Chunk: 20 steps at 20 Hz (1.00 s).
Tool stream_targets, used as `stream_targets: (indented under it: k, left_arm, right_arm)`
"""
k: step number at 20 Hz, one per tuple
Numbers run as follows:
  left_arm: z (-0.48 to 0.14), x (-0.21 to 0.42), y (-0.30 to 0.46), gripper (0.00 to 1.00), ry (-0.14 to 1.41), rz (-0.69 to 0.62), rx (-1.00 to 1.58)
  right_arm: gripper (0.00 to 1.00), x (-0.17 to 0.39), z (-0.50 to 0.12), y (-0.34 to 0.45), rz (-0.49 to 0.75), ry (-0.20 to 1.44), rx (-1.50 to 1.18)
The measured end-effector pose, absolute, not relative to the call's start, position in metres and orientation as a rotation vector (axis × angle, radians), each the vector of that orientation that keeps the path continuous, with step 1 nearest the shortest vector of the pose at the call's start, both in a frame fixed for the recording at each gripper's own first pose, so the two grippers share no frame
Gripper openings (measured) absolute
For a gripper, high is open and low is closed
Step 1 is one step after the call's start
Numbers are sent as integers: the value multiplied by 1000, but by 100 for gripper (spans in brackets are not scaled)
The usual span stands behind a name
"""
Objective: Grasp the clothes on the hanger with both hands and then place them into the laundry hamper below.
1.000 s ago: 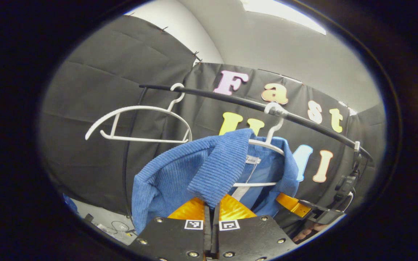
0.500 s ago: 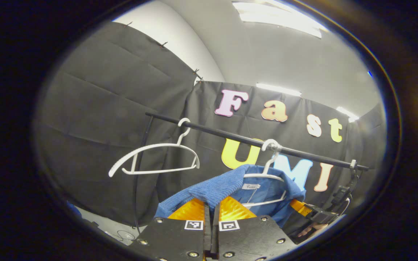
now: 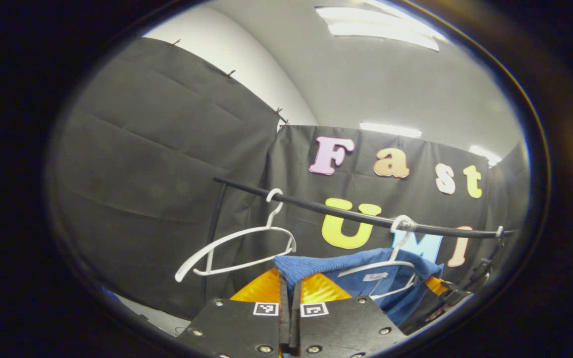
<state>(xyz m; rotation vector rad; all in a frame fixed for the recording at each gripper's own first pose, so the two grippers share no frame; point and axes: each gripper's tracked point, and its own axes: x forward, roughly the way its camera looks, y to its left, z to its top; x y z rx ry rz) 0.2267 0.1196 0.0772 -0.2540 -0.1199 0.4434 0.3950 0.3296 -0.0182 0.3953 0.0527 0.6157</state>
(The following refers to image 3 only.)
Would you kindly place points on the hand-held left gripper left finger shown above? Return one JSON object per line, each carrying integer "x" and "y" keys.
{"x": 237, "y": 328}

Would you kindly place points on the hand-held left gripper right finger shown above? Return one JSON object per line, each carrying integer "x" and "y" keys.
{"x": 341, "y": 328}

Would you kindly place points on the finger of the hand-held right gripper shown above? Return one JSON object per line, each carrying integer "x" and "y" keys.
{"x": 436, "y": 285}

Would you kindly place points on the white plastic hanger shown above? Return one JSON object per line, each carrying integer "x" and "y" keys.
{"x": 237, "y": 236}
{"x": 396, "y": 243}

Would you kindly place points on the blue jacket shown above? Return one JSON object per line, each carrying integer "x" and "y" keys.
{"x": 316, "y": 263}

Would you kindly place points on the black backdrop cloth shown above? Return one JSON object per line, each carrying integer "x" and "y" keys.
{"x": 157, "y": 174}

